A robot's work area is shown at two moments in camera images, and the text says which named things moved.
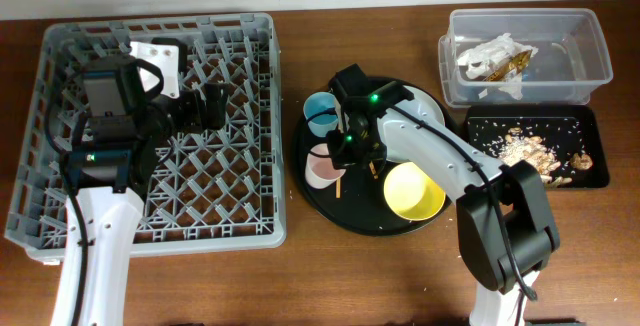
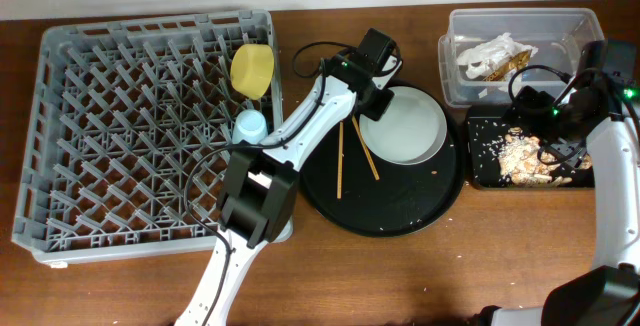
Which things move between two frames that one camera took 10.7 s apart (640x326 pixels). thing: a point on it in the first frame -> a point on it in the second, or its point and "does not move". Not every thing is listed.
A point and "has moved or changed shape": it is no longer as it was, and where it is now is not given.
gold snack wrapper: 518,62 does not move
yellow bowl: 411,193 -> 252,69
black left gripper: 213,116 -> 376,106
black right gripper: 341,156 -> 540,102
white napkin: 483,59 does not move
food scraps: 521,147 does not move
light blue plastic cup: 321,112 has moved or changed shape
